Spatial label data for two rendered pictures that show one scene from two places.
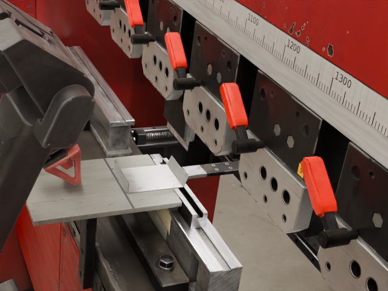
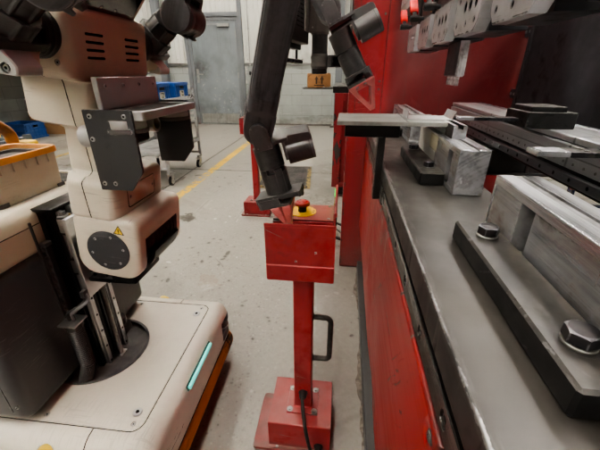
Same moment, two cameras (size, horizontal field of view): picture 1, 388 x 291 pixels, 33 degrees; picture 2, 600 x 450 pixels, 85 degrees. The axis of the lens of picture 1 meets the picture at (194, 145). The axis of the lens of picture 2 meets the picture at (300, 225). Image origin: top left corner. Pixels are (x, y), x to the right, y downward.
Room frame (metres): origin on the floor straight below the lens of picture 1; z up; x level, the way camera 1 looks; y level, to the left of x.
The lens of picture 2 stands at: (0.12, -0.16, 1.11)
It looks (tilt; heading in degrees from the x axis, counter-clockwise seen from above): 25 degrees down; 35
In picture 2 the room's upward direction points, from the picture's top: straight up
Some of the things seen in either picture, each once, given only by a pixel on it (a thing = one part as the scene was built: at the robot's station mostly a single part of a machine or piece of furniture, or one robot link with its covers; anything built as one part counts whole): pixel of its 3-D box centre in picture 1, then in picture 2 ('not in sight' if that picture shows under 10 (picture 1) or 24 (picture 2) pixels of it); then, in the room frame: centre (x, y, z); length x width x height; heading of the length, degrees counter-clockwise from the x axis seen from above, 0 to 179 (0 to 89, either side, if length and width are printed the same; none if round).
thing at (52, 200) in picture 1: (96, 186); (387, 119); (1.01, 0.16, 1.00); 0.26 x 0.18 x 0.01; 117
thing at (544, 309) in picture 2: not in sight; (517, 287); (0.51, -0.19, 0.89); 0.30 x 0.05 x 0.03; 27
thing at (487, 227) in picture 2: not in sight; (487, 230); (0.60, -0.15, 0.91); 0.03 x 0.03 x 0.02
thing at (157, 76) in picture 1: (181, 43); (462, 3); (1.10, 0.05, 1.26); 0.15 x 0.09 x 0.17; 27
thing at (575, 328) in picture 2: not in sight; (581, 335); (0.42, -0.24, 0.91); 0.03 x 0.03 x 0.02
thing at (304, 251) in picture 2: not in sight; (304, 229); (0.74, 0.25, 0.75); 0.20 x 0.16 x 0.18; 28
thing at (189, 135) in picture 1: (179, 115); (454, 63); (1.08, 0.03, 1.13); 0.10 x 0.02 x 0.10; 27
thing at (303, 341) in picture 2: not in sight; (304, 338); (0.74, 0.25, 0.39); 0.05 x 0.05 x 0.54; 28
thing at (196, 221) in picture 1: (178, 191); (447, 126); (1.05, 0.02, 0.99); 0.20 x 0.03 x 0.03; 27
